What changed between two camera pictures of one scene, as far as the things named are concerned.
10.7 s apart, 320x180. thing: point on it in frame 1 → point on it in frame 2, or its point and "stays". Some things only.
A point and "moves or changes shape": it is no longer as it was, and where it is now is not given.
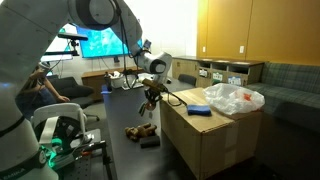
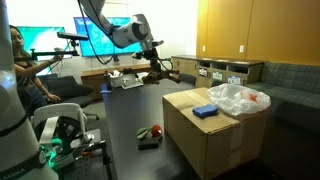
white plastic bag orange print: (229, 99) stays
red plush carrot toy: (150, 106) → (156, 130)
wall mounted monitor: (101, 42) stays
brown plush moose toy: (140, 131) moves or changes shape
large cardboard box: (212, 144) stays
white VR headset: (60, 130) stays
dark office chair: (187, 79) stays
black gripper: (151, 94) → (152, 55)
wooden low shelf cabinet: (211, 70) stays
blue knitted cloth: (199, 110) moves or changes shape
